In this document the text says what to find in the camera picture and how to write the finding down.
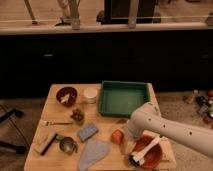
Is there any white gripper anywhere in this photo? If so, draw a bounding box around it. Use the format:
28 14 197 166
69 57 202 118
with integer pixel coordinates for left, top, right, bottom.
120 134 136 155

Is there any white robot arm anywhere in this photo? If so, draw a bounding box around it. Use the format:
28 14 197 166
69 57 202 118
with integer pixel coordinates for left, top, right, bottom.
123 102 213 158

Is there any orange apple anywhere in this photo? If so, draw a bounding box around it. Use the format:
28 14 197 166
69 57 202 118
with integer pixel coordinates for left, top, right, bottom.
111 130 123 145

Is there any white paper cup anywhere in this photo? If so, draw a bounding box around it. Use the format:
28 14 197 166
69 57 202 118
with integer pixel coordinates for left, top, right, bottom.
83 87 98 104

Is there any light blue cloth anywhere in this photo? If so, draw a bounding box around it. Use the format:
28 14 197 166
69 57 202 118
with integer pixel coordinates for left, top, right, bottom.
77 140 110 171

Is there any metal measuring cup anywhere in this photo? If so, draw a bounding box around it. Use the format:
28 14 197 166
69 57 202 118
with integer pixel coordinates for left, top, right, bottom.
59 137 78 154

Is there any green plastic tray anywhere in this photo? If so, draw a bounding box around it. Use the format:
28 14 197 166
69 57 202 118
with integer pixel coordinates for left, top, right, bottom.
98 81 150 118

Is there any blue sponge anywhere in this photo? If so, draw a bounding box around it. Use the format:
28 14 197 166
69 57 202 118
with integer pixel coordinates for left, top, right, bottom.
77 123 98 142

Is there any white black brush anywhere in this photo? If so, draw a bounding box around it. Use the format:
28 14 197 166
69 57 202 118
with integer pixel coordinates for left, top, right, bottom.
129 135 162 167

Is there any brown pine cone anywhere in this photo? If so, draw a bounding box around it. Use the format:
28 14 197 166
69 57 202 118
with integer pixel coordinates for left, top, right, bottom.
71 108 84 125

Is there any black chair base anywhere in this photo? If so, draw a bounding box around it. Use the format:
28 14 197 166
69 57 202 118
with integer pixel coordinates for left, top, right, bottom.
0 104 28 155

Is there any metal fork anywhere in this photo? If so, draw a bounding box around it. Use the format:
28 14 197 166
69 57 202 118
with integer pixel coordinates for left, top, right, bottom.
41 121 72 126

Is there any green item beside cup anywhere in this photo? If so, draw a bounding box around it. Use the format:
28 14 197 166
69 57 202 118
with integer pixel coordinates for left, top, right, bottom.
56 135 66 141

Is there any white item in bowl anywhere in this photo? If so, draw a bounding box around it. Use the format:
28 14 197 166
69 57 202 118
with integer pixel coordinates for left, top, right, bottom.
60 94 70 103

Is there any dark red bowl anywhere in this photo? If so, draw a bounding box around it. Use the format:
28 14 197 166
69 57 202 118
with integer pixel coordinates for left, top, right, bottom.
56 87 77 107

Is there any orange bowl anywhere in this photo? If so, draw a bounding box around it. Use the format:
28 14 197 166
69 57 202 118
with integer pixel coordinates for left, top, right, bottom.
129 135 163 170

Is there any black cabinet on shelf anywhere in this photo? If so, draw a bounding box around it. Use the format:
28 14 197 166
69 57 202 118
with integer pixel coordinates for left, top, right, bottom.
96 0 161 24

